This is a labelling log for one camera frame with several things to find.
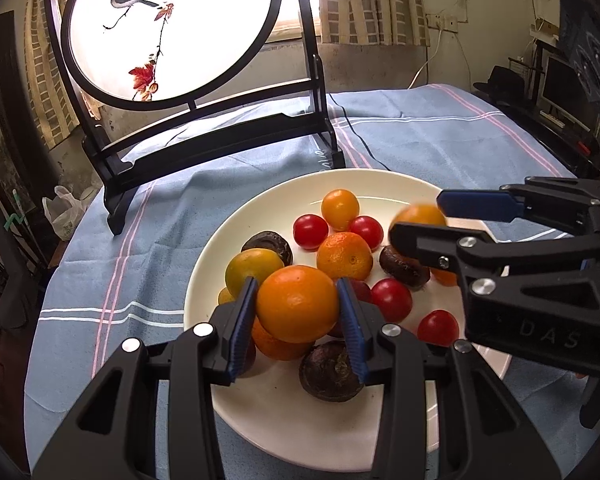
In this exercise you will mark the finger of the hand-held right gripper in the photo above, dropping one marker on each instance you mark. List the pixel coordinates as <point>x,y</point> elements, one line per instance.
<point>475,204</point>
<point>430,242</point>

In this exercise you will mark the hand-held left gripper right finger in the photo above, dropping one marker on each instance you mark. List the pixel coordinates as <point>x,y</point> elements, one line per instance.
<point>352,330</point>

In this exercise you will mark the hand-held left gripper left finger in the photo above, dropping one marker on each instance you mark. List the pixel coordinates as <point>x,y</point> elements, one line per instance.
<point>242,330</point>

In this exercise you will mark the large orange mandarin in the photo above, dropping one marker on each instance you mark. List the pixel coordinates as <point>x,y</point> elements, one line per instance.
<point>297,304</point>

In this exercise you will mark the white round plate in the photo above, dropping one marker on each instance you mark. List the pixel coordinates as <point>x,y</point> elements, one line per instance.
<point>270,410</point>

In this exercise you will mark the dark wrinkled passion fruit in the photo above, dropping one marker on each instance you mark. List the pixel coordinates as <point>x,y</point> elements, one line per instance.
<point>402,267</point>
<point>330,371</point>
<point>267,245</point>

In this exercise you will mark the small yellow fruit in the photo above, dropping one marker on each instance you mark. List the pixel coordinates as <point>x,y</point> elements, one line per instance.
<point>225,296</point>

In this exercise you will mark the computer monitor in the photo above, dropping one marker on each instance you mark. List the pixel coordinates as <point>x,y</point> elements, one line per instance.
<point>562,85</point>

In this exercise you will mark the red cherry tomato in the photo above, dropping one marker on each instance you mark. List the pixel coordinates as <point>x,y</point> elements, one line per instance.
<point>391,300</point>
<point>437,327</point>
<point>367,230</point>
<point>310,231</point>

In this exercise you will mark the greenish orange mandarin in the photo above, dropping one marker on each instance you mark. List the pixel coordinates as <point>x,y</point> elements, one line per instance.
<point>247,270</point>

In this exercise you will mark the small yellow-orange mandarin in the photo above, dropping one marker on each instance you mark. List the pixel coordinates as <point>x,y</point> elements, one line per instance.
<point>340,208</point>

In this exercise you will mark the black hat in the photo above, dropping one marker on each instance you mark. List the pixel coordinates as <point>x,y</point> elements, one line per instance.
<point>502,82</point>

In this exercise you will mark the blue striped tablecloth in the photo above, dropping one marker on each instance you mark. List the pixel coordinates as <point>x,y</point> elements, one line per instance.
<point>180,220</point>

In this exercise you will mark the white plastic bag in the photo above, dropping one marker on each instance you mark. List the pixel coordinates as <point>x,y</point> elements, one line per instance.
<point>65,212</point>

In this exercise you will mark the checked curtain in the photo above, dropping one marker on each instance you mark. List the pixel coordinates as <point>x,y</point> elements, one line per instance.
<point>375,0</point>
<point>45,75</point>

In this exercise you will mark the round bird-painted screen on stand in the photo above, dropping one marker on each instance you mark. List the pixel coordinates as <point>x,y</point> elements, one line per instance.
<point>180,25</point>

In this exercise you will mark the dark framed picture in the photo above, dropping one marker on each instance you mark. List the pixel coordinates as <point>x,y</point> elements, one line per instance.
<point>5,125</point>

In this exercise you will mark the white wall outlet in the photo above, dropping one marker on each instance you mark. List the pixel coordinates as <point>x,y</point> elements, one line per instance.
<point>441,21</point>

